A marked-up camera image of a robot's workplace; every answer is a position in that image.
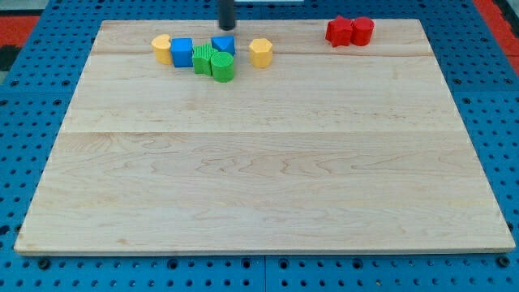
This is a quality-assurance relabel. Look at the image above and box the wooden board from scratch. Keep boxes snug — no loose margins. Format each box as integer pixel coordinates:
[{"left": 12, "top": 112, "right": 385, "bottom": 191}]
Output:
[{"left": 15, "top": 19, "right": 515, "bottom": 256}]

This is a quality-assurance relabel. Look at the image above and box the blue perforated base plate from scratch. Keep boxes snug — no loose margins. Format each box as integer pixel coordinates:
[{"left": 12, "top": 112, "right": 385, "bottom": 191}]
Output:
[{"left": 1, "top": 0, "right": 518, "bottom": 291}]

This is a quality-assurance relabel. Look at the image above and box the green star block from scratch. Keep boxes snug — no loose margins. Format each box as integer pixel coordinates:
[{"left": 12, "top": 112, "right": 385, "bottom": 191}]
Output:
[{"left": 192, "top": 43, "right": 218, "bottom": 76}]

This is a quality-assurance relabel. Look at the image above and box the blue triangle block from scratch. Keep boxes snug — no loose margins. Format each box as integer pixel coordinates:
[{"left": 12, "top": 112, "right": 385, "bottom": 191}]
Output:
[{"left": 211, "top": 36, "right": 235, "bottom": 56}]

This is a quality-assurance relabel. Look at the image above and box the red cylinder block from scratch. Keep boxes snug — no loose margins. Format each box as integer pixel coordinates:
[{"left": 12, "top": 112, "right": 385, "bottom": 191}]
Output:
[{"left": 351, "top": 17, "right": 375, "bottom": 46}]

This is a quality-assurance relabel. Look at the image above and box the green cylinder block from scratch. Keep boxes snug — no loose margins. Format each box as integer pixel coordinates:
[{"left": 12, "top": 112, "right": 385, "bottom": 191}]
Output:
[{"left": 210, "top": 51, "right": 234, "bottom": 83}]

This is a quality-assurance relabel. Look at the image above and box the blue cube block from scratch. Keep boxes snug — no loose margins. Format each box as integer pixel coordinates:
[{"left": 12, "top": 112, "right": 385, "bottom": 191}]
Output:
[{"left": 170, "top": 38, "right": 193, "bottom": 67}]

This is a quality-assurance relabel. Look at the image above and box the yellow heart block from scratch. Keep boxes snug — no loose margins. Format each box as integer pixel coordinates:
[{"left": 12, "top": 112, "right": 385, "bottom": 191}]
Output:
[{"left": 151, "top": 34, "right": 173, "bottom": 65}]

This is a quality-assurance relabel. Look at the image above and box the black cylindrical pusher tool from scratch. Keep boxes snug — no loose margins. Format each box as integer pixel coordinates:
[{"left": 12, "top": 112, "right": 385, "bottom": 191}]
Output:
[{"left": 217, "top": 0, "right": 236, "bottom": 31}]

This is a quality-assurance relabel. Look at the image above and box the yellow hexagon block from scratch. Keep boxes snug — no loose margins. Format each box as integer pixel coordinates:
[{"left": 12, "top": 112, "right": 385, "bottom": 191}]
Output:
[{"left": 249, "top": 38, "right": 273, "bottom": 68}]

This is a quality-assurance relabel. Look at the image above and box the red star block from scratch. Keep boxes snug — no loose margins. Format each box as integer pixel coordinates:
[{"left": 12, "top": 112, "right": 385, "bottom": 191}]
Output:
[{"left": 325, "top": 15, "right": 353, "bottom": 47}]

